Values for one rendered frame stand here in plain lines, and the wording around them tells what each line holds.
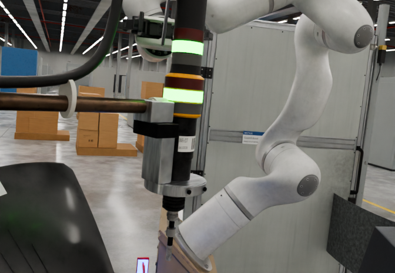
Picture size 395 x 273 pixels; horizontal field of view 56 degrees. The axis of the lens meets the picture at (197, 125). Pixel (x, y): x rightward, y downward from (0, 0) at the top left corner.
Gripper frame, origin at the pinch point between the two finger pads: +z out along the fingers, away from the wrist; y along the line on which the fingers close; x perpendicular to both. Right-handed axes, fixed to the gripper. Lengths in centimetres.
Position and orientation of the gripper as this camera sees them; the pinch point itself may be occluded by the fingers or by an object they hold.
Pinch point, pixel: (170, 26)
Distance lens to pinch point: 60.5
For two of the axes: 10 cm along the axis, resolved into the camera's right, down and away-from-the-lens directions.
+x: 0.9, -9.9, -1.0
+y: -9.8, -0.7, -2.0
